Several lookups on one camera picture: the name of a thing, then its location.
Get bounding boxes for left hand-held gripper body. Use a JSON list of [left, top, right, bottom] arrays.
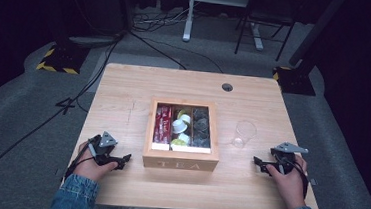
[[85, 129, 123, 168]]

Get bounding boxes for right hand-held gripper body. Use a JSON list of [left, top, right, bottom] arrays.
[[267, 140, 310, 177]]

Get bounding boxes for wooden tea box glass lid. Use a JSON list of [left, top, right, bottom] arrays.
[[140, 95, 225, 174]]

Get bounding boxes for person's left hand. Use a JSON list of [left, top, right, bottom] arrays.
[[72, 139, 121, 184]]

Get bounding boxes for person's right hand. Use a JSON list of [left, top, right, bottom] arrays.
[[263, 152, 311, 209]]

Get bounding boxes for clear plastic cup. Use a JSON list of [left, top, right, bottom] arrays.
[[231, 118, 259, 151]]

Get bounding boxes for large white capsule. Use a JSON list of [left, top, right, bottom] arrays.
[[171, 118, 189, 136]]

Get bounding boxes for small white capsule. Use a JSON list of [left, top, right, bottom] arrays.
[[178, 113, 193, 125], [177, 132, 192, 145]]

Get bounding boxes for dark grey tea pouches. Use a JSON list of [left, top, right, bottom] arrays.
[[189, 106, 214, 150]]

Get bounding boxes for black stand base hazard tape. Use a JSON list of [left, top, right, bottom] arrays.
[[35, 41, 91, 77], [271, 64, 319, 97]]

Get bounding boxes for grey flat floor plate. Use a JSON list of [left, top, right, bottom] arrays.
[[67, 32, 122, 49]]

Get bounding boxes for black slanted stand pole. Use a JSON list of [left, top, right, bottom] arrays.
[[288, 0, 347, 72]]

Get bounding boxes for black chair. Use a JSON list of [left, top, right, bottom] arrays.
[[232, 0, 298, 64]]

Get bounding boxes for right hand-held gripper black cable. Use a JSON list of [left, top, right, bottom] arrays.
[[281, 157, 312, 199]]

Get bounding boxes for hand-held gripper black cable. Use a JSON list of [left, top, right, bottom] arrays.
[[281, 157, 312, 199], [64, 138, 100, 181]]

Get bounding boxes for left hand-held gripper black cable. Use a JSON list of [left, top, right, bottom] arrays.
[[64, 138, 100, 181]]

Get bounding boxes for long black floor cable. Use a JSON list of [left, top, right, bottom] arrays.
[[0, 24, 127, 209]]

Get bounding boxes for thick black floor cable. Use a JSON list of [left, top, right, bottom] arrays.
[[126, 30, 191, 72]]

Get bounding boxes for thin black floor cable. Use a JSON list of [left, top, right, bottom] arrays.
[[140, 35, 227, 74]]

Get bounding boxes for bundle of floor cables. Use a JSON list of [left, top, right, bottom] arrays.
[[131, 0, 195, 37]]

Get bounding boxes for white desk frame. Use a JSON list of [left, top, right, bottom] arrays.
[[181, 0, 270, 52]]

